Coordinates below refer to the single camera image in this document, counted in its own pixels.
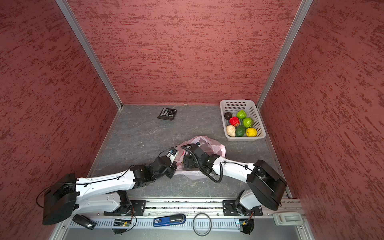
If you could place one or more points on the white plastic basket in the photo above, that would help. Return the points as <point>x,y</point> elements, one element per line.
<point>241,121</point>

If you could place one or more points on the left aluminium corner post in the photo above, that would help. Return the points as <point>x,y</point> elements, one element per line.
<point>79,33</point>

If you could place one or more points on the beige fruit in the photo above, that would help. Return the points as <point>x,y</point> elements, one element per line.
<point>231,130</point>

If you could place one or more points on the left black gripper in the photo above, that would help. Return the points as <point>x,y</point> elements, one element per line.
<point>172,169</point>

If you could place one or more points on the dark green avocado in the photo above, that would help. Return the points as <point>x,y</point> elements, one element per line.
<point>240,131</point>

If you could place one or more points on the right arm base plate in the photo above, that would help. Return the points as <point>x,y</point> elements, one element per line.
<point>234,208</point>

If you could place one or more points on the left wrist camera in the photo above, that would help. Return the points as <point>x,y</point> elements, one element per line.
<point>172,154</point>

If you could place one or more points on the right aluminium corner post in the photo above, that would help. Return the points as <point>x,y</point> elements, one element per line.
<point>290,37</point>

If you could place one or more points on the circuit board connector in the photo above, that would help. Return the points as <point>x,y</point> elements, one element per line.
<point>246,226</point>
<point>120,226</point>

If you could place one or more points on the aluminium front rail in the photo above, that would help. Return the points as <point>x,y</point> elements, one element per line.
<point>205,220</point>

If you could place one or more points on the left circuit board connector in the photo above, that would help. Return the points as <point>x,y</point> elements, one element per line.
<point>120,226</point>

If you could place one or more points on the light green fruit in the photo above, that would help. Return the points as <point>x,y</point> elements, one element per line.
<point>241,115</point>
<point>248,122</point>

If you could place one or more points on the blue black device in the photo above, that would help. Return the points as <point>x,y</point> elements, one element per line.
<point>172,220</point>

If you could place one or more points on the grey plastic holder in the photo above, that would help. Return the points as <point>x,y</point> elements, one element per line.
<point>288,219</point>

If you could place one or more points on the yellow fruit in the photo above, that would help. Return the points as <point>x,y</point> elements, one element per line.
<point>251,132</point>

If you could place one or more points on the black small device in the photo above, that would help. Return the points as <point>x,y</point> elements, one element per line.
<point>84,222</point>

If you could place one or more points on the pink plastic bag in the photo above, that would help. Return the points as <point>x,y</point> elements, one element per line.
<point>208,145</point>

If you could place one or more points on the black calculator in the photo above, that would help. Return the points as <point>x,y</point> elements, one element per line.
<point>167,114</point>

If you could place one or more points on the aluminium corner post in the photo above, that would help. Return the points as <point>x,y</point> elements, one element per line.
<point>79,33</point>
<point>290,37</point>

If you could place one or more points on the dark brown fruit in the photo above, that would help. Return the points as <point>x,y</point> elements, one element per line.
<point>228,115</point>

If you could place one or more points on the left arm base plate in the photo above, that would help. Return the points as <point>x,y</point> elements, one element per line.
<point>130,208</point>

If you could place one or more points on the right circuit board connector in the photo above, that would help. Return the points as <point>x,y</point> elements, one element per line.
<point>246,226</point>

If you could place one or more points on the red fruit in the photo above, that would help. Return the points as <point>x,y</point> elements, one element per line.
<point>234,121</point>

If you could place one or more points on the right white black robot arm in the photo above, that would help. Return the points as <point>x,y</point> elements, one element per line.
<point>267,187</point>

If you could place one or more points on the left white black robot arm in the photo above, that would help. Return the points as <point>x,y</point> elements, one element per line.
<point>108,194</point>

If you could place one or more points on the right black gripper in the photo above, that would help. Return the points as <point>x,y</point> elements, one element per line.
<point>191,162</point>

